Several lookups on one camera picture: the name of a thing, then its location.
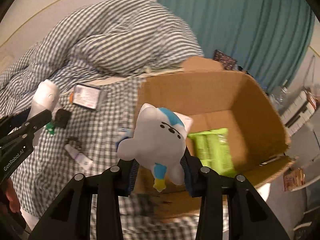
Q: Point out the small black object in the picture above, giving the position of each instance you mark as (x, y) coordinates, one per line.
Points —
(62, 118)

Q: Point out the white and blue plush toy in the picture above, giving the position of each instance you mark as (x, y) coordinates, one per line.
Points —
(155, 140)

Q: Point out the white and purple tube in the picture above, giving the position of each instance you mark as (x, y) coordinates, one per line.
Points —
(78, 158)

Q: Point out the dark patterned bag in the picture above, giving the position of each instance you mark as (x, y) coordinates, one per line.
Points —
(225, 58)

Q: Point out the teal curtain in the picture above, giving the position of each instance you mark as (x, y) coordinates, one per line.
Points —
(237, 17)

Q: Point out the small orange object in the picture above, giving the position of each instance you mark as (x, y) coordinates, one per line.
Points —
(71, 97)

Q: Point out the white shelf unit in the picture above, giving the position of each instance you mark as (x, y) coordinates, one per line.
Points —
(301, 110)

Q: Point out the grey checked blanket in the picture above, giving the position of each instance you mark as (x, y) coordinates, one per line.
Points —
(105, 135)

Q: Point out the clear plastic box with label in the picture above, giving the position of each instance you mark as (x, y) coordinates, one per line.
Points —
(86, 97)

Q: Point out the white plastic bottle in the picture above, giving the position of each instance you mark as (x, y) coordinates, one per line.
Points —
(45, 95)

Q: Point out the green packet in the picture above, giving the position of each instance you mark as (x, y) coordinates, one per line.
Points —
(212, 150)

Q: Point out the printed snack packet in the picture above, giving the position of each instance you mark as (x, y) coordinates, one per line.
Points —
(294, 180)

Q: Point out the grey checked duvet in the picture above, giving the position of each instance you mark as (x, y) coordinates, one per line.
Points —
(112, 42)

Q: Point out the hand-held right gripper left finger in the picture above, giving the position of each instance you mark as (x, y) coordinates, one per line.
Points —
(130, 180)

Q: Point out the brown cardboard box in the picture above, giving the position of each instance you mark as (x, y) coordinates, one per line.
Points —
(250, 100)

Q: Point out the person's left hand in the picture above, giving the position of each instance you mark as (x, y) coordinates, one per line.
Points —
(11, 197)

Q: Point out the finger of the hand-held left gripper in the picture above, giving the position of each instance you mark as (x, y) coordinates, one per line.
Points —
(35, 123)
(11, 121)

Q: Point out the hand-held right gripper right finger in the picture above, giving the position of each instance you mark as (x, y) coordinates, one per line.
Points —
(188, 180)

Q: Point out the small green object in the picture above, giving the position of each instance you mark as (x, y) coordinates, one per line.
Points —
(51, 128)

